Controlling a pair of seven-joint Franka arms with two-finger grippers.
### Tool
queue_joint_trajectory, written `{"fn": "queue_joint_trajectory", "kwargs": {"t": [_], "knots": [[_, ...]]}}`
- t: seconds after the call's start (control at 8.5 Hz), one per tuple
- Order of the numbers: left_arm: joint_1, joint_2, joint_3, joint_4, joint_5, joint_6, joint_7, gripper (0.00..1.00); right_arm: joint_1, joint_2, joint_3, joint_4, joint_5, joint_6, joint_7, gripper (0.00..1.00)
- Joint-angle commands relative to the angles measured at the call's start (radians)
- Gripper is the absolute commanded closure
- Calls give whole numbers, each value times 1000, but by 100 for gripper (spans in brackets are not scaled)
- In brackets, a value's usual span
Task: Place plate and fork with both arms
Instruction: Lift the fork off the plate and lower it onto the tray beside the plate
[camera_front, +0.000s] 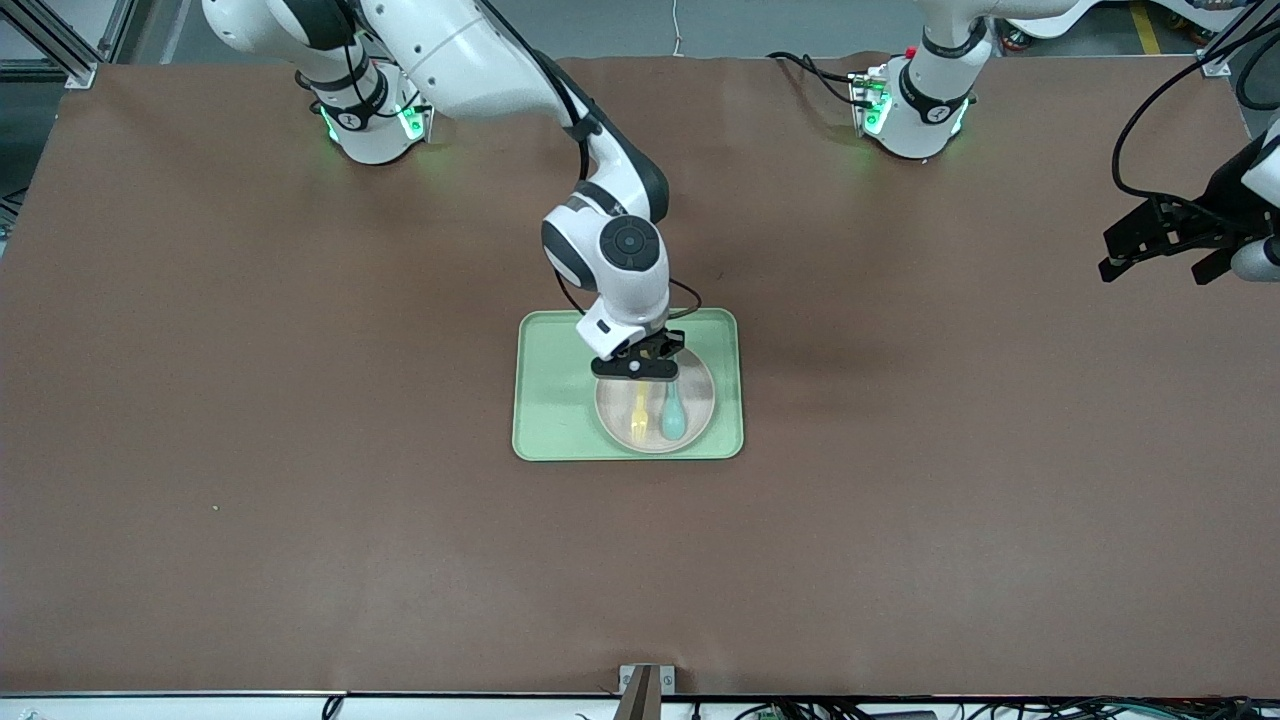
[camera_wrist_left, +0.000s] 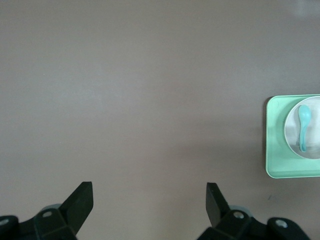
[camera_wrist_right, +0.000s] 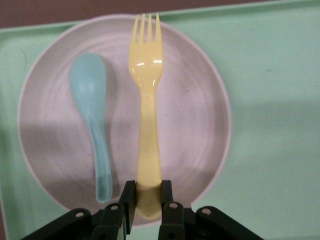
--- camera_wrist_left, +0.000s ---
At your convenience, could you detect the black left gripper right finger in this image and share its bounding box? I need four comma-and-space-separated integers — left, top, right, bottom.
196, 182, 310, 240

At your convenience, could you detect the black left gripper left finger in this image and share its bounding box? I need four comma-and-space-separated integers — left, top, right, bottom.
0, 181, 95, 240

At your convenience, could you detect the round beige plate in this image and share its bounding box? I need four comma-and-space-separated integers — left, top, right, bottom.
283, 95, 320, 160

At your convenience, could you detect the light green rectangular tray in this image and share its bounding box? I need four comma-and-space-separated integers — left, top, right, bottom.
264, 94, 320, 179

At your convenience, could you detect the teal plastic spoon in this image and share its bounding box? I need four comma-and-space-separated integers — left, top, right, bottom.
297, 104, 312, 153

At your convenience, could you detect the brown table cover mat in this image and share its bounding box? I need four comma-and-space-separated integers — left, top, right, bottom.
0, 0, 320, 240

